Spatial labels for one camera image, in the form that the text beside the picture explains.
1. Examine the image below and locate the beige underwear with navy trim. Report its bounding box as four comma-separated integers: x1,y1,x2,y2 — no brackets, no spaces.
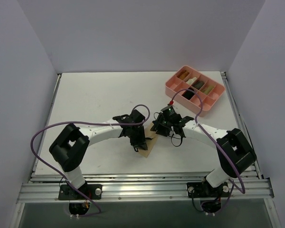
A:
138,123,158,158

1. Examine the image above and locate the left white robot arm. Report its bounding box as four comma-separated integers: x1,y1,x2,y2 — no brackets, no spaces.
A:
49,109,148,199

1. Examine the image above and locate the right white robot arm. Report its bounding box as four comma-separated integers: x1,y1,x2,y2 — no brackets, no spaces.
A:
151,105,257,196

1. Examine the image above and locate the black rolled cloth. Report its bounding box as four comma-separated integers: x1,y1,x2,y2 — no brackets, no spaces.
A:
182,87,195,100

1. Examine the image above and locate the white rolled cloth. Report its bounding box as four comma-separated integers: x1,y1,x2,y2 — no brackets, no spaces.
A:
186,77,197,85

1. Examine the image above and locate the dark grey rolled cloth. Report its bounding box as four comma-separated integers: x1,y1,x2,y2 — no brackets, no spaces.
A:
192,80,205,90

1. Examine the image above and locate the orange rolled cloth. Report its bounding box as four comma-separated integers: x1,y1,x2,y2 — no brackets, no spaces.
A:
177,70,190,80

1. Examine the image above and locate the olive rolled cloth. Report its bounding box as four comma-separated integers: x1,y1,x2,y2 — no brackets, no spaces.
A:
201,85,215,95

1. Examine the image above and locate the pink compartment organizer box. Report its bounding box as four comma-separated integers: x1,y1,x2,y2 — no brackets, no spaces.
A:
165,66,225,117

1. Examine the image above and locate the thin black wire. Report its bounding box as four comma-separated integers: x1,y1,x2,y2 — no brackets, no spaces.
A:
153,111,186,147

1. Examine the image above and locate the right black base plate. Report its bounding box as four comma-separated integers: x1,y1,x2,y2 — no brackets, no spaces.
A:
186,181,230,198

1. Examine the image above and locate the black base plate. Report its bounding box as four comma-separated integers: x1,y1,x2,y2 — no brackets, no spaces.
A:
186,181,230,198
58,183,103,200

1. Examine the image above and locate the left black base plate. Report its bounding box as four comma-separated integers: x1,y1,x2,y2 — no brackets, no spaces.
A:
58,183,103,200

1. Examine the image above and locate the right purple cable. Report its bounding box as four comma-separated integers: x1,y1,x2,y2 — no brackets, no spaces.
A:
167,89,246,214

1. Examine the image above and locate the aluminium rail frame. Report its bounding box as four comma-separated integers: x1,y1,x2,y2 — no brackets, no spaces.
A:
16,71,274,228

